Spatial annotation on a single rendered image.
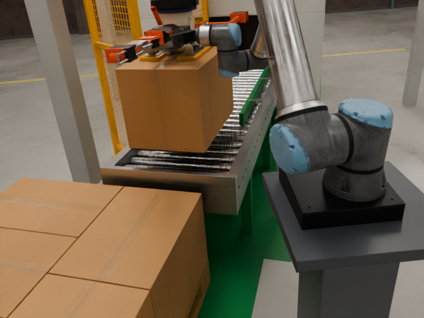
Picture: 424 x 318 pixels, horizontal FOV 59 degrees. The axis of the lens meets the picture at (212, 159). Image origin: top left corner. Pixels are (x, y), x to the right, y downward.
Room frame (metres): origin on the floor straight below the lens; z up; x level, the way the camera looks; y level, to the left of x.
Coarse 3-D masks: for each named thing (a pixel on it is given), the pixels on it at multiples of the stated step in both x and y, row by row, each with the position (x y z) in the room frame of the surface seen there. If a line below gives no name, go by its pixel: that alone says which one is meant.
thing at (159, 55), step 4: (156, 52) 1.92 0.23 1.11; (160, 52) 1.92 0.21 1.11; (144, 56) 1.88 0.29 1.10; (148, 56) 1.87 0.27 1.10; (152, 56) 1.86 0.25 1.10; (156, 56) 1.86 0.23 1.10; (160, 56) 1.86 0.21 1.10; (164, 56) 1.90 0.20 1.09; (140, 60) 1.86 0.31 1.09; (144, 60) 1.85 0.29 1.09; (148, 60) 1.85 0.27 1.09; (152, 60) 1.84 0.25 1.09; (156, 60) 1.83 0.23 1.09
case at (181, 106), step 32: (128, 64) 1.81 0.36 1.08; (160, 64) 1.76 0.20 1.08; (192, 64) 1.71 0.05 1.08; (128, 96) 1.72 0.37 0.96; (160, 96) 1.67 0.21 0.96; (192, 96) 1.62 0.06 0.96; (224, 96) 1.99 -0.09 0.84; (128, 128) 1.73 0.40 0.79; (160, 128) 1.68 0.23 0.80; (192, 128) 1.63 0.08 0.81
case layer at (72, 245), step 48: (48, 192) 1.59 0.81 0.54; (96, 192) 1.56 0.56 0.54; (144, 192) 1.53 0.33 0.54; (192, 192) 1.49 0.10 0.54; (0, 240) 1.24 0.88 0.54; (48, 240) 1.22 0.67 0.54; (96, 240) 1.19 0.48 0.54; (144, 240) 1.17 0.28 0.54; (192, 240) 1.31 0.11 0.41; (0, 288) 0.97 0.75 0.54; (48, 288) 0.95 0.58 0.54; (96, 288) 0.94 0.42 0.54; (144, 288) 0.92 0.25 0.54; (192, 288) 1.25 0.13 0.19
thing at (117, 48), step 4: (120, 44) 1.45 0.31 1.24; (124, 44) 1.44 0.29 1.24; (128, 44) 1.44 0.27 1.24; (132, 44) 1.43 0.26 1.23; (112, 48) 1.38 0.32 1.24; (116, 48) 1.38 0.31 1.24; (120, 48) 1.37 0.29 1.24; (124, 48) 1.37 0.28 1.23; (108, 52) 1.37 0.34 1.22; (112, 52) 1.37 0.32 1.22; (116, 52) 1.36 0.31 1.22; (108, 56) 1.37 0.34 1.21; (124, 56) 1.36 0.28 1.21; (108, 60) 1.38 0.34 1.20; (112, 60) 1.37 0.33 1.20; (116, 60) 1.37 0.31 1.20; (120, 60) 1.36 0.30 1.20
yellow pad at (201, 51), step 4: (196, 48) 1.96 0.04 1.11; (200, 48) 1.95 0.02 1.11; (204, 48) 1.97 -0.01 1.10; (208, 48) 1.98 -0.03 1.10; (184, 52) 1.87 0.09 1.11; (196, 52) 1.85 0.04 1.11; (200, 52) 1.87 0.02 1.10; (204, 52) 1.91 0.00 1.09; (180, 56) 1.81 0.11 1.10; (184, 56) 1.81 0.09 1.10; (188, 56) 1.80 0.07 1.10; (192, 56) 1.79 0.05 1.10; (196, 56) 1.79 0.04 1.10; (200, 56) 1.83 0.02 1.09; (180, 60) 1.80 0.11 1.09; (184, 60) 1.79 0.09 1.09; (188, 60) 1.79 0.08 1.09; (192, 60) 1.78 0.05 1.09; (196, 60) 1.78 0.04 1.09
